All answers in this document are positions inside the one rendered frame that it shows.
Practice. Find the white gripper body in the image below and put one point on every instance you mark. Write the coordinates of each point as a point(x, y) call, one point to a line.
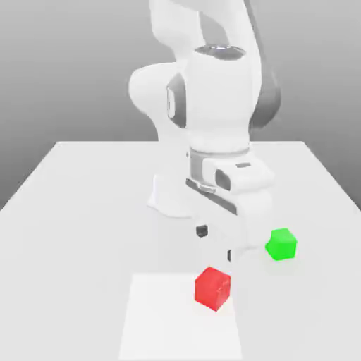
point(225, 222)

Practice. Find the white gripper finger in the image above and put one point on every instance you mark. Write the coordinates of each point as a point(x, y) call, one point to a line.
point(230, 255)
point(202, 230)

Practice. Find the small red cube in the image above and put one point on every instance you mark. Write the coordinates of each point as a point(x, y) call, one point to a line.
point(212, 289)

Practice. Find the small green cube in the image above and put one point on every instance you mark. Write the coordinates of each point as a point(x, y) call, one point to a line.
point(280, 244)

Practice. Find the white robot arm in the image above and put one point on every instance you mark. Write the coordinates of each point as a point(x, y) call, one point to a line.
point(217, 98)

